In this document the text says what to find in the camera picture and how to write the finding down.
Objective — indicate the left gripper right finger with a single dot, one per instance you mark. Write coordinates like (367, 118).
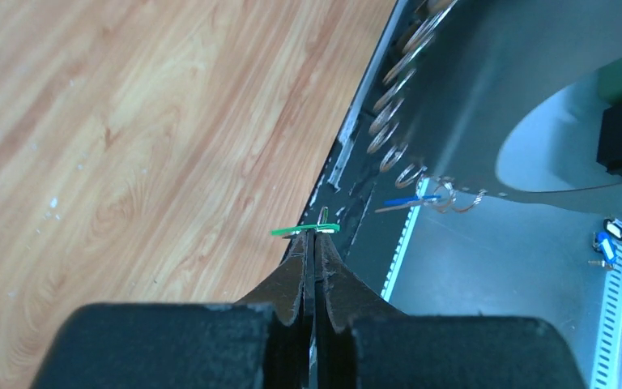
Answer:
(365, 342)

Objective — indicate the small silver key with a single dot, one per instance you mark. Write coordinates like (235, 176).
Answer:
(323, 215)

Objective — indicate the green key tag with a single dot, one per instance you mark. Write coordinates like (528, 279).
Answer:
(321, 228)

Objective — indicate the spare blue key tag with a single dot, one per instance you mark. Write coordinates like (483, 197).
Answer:
(607, 242)

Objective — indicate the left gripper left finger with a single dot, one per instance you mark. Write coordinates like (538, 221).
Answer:
(259, 341)

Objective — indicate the metal keyring holder plate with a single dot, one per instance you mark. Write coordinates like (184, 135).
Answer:
(470, 72)

